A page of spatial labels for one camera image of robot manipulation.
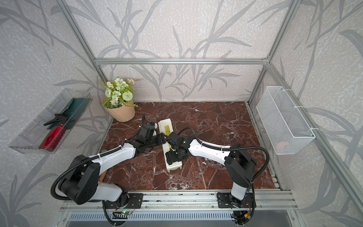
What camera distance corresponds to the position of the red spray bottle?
56 cm

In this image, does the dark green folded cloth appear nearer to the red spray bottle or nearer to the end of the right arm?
the red spray bottle

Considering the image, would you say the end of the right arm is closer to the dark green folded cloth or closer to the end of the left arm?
the end of the left arm

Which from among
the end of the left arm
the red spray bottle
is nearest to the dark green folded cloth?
the red spray bottle

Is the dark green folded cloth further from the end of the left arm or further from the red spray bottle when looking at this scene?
the end of the left arm
